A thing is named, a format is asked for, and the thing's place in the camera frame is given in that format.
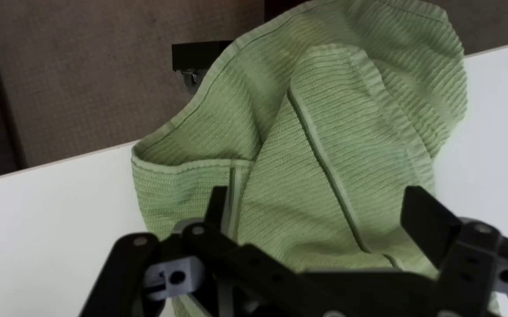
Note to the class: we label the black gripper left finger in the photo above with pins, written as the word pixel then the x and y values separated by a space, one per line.
pixel 219 258

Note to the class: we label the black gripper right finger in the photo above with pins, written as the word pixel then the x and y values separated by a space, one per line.
pixel 471 265

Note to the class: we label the green towel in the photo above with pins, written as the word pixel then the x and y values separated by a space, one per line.
pixel 335 142

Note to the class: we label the black table leg frame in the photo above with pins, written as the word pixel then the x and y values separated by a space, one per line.
pixel 198 55

